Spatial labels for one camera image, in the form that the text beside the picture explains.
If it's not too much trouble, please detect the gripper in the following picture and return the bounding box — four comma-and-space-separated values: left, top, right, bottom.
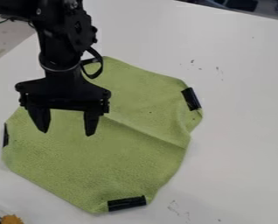
14, 65, 113, 137

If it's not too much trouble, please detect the green cloth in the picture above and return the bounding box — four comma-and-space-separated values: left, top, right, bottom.
1, 55, 205, 214

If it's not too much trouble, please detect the yellow toy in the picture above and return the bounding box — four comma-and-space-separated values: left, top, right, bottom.
0, 214, 26, 224

